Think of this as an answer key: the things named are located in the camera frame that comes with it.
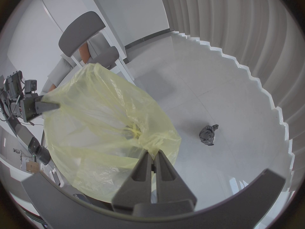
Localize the grey and white chair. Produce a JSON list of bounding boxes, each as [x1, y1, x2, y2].
[[58, 10, 136, 82]]

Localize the yellow plastic bag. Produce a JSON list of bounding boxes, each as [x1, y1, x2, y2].
[[42, 63, 182, 203]]

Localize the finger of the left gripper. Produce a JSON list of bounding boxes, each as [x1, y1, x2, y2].
[[35, 101, 60, 115]]

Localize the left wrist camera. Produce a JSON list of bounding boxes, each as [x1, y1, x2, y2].
[[24, 79, 38, 97]]

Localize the pale grey curtain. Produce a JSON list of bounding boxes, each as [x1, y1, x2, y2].
[[158, 0, 303, 195]]

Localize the crumpled black plastic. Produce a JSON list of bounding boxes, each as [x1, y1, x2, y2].
[[199, 124, 219, 147]]

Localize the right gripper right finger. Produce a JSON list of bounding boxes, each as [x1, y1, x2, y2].
[[152, 149, 198, 207]]

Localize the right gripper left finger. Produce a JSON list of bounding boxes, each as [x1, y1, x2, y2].
[[112, 149, 153, 212]]

